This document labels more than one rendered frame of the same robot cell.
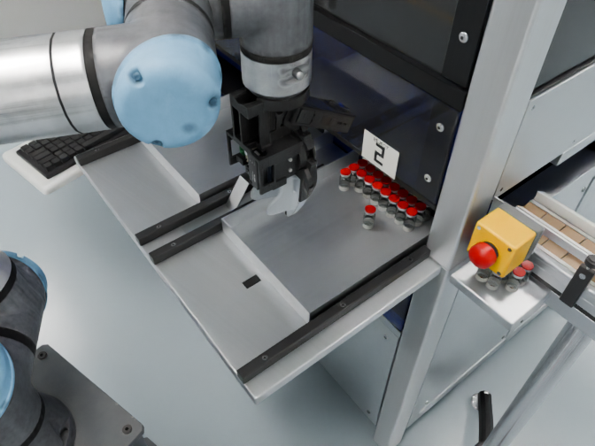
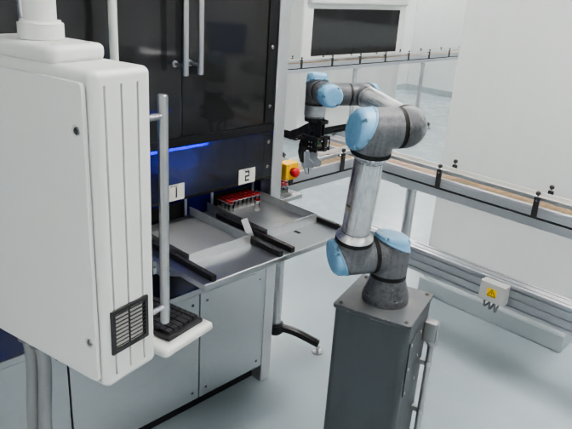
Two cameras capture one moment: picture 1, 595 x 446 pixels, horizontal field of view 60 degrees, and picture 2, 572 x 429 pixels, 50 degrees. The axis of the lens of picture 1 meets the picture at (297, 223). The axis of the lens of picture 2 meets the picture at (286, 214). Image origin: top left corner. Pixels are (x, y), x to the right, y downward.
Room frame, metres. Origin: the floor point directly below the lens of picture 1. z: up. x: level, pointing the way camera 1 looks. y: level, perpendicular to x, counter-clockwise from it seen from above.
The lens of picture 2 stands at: (0.91, 2.13, 1.74)
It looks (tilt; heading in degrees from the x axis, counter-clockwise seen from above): 21 degrees down; 261
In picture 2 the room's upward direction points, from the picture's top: 4 degrees clockwise
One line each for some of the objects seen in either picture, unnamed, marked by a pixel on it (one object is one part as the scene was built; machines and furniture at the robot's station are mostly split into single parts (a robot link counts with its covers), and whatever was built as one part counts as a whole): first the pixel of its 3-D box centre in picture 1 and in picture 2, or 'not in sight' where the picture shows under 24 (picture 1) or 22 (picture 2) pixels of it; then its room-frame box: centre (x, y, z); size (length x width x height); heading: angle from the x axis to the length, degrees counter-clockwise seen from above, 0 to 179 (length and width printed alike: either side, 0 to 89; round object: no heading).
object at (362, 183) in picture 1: (380, 196); (242, 202); (0.73, -0.16, 0.90); 0.18 x 0.02 x 0.05; 38
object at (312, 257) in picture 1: (336, 224); (261, 212); (0.66, -0.07, 0.90); 0.34 x 0.26 x 0.04; 128
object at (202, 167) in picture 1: (236, 135); (190, 232); (0.93, 0.13, 0.90); 0.34 x 0.26 x 0.04; 128
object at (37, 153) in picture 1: (103, 124); (135, 305); (1.08, 0.49, 0.82); 0.40 x 0.14 x 0.02; 139
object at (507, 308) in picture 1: (504, 281); (280, 194); (0.55, -0.36, 0.87); 0.14 x 0.13 x 0.02; 128
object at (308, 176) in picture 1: (299, 172); not in sight; (0.50, 0.00, 1.17); 0.05 x 0.02 x 0.09; 37
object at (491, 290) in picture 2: not in sight; (494, 291); (-0.40, -0.15, 0.50); 0.12 x 0.05 x 0.09; 128
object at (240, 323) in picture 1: (255, 200); (239, 234); (0.75, 0.09, 0.87); 0.70 x 0.48 x 0.02; 38
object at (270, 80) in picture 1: (278, 67); (315, 111); (0.50, 0.02, 1.31); 0.08 x 0.08 x 0.05
